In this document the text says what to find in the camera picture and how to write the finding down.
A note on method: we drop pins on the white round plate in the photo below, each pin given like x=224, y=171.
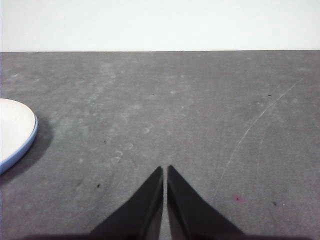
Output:
x=13, y=125

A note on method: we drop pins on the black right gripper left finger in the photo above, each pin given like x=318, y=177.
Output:
x=137, y=215

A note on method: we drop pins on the blue round plate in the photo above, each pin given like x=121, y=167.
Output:
x=15, y=160

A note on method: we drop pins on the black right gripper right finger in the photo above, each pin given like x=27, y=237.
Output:
x=195, y=215

